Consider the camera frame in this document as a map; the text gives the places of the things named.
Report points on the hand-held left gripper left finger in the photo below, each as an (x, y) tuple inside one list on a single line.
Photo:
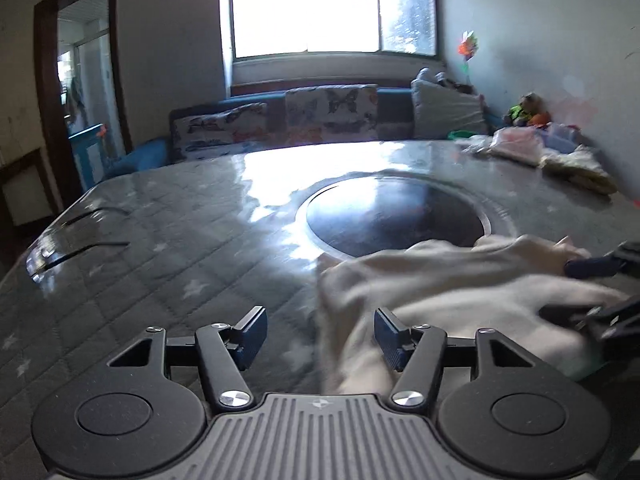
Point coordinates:
[(252, 334)]

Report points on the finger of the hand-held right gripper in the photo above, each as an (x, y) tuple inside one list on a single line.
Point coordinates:
[(607, 322), (590, 266)]

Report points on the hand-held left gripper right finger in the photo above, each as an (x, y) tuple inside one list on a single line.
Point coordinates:
[(390, 340)]

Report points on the white long-sleeved shirt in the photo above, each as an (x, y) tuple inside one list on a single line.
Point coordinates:
[(450, 290)]

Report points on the yellow-green patterned cloth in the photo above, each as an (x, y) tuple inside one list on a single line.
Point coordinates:
[(580, 170)]

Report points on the round black table insert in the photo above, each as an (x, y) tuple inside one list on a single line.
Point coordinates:
[(390, 215)]

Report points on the clear plastic box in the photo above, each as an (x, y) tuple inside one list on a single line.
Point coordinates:
[(562, 135)]

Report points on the white tissue pack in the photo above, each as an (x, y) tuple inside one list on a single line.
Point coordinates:
[(517, 145)]

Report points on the brown plush toy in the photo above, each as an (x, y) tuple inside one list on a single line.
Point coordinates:
[(525, 110)]

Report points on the long butterfly print cushion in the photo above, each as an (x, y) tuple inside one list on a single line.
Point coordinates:
[(220, 127)]

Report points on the grey pillow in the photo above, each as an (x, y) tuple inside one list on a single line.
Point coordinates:
[(447, 110)]

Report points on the square butterfly print cushion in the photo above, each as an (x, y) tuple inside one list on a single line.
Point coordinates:
[(332, 115)]

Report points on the blue sofa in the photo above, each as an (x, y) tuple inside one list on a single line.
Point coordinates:
[(395, 107)]

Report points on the blue cabinet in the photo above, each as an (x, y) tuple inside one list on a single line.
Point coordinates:
[(87, 155)]

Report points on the colourful pinwheel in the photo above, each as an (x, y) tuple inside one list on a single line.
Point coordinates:
[(469, 47)]

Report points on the window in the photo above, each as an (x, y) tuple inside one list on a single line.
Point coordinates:
[(330, 7)]

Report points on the dark wooden door frame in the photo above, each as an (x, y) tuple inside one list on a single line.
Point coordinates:
[(47, 100)]

